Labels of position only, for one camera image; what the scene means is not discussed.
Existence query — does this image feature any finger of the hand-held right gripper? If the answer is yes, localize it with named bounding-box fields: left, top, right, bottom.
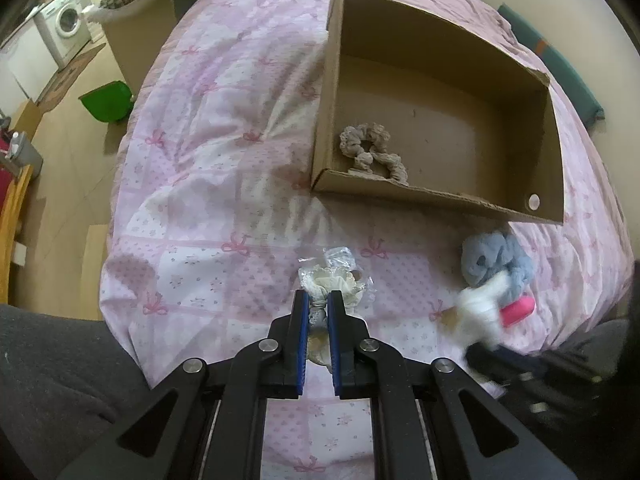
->
left=465, top=341, right=553, bottom=393

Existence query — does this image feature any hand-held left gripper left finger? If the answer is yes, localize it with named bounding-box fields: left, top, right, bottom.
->
left=57, top=290, right=309, bottom=480

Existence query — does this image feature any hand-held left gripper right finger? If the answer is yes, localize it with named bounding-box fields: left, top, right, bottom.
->
left=328, top=290, right=577, bottom=480

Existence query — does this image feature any white and pink plush toy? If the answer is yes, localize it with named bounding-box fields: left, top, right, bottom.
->
left=442, top=278, right=536, bottom=352

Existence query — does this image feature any cream scrunchie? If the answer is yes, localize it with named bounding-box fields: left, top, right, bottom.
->
left=297, top=247, right=374, bottom=367

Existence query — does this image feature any brown cardboard box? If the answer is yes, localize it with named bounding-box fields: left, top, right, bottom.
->
left=310, top=0, right=565, bottom=225

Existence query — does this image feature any blue-grey fluffy scrunchie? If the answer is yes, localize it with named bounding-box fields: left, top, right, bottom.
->
left=460, top=232, right=537, bottom=302

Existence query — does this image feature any beige scrunchie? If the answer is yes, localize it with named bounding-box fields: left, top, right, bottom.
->
left=339, top=121, right=408, bottom=185

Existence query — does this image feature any pink floral bedsheet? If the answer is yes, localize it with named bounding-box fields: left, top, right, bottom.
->
left=99, top=0, right=637, bottom=480

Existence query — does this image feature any person's grey trouser leg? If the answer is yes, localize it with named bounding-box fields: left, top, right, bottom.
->
left=0, top=302, right=153, bottom=480

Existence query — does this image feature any green plastic dustpan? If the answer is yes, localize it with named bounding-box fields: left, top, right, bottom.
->
left=78, top=81, right=134, bottom=124

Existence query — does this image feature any wooden chair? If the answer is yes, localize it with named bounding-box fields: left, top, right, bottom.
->
left=0, top=162, right=35, bottom=306

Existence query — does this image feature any teal cushion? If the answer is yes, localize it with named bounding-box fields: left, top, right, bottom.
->
left=497, top=2, right=607, bottom=124

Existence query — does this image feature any grey bin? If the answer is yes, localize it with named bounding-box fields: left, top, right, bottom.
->
left=0, top=130, right=45, bottom=172

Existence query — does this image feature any tall beige storage box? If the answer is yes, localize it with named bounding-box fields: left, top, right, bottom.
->
left=87, top=0, right=197, bottom=97

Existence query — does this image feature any brown door mat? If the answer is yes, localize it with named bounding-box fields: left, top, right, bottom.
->
left=36, top=42, right=107, bottom=112

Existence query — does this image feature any white cabinet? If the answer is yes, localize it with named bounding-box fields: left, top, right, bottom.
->
left=0, top=19, right=60, bottom=102

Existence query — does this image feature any white washing machine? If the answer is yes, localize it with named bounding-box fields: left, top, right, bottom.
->
left=34, top=0, right=94, bottom=63

